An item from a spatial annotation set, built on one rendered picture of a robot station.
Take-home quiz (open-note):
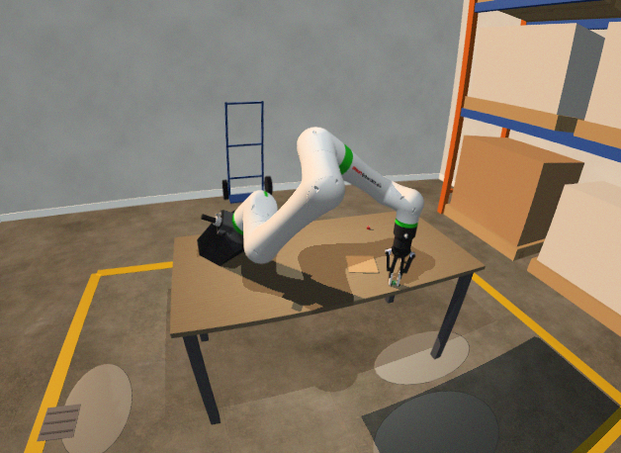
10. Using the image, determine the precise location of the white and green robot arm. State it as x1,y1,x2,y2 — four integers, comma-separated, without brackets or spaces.
201,128,424,264

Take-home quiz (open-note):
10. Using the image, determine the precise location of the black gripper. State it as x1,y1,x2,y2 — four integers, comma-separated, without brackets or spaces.
386,236,415,287

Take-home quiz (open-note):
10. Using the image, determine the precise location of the tan flat mat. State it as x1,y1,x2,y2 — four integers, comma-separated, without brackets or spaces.
346,256,379,273

